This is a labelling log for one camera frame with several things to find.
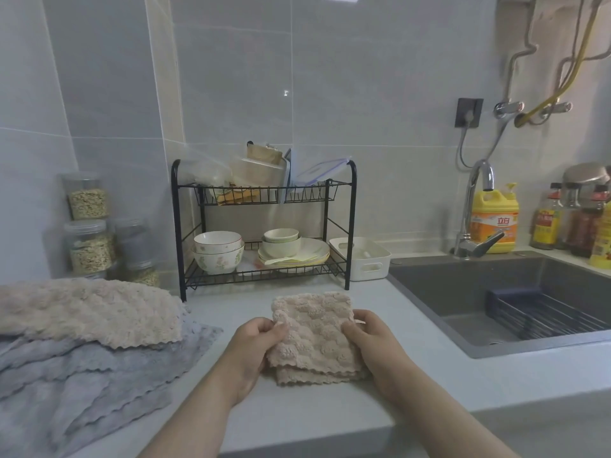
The yellow detergent bottle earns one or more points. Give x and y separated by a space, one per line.
496 219

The yellow squeeze bottle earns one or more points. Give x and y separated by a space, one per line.
601 248

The stainless steel pot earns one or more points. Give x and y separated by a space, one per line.
587 174

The grey kitchen sink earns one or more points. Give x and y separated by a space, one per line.
444 290

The person's right forearm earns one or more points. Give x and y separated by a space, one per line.
448 424

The chrome kitchen faucet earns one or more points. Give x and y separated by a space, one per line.
482 171

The dark blue sink rack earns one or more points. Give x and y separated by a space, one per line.
511 298

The person's left forearm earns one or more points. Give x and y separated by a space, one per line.
191 424

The person's left hand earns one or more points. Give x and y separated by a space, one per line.
243 362

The grey corrugated pipe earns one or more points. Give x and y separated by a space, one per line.
559 83
510 76

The white floral bowl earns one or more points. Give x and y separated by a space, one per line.
218 263

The grey blue container lid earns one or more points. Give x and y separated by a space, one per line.
288 174

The white bowl red rim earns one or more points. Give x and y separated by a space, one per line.
218 240

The cream plate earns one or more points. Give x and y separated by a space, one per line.
315 250

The cream bowl green rim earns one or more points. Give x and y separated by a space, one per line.
282 249

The pale yellow plate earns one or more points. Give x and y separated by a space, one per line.
321 260

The black wall socket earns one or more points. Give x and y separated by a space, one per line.
465 109

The chrome water valve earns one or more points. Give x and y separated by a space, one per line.
558 108
508 108

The clear lid blue rim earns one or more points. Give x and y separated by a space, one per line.
321 171

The white plastic basket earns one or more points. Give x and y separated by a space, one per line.
372 273

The small cream bowl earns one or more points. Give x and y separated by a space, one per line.
281 235

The white red printed mat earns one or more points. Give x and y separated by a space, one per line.
249 267

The yellow orange cloth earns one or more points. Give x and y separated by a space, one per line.
231 196

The person's right hand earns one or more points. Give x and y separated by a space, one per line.
382 362

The clear empty jar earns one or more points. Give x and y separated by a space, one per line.
132 243

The cream plastic spoon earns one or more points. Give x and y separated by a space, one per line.
276 261

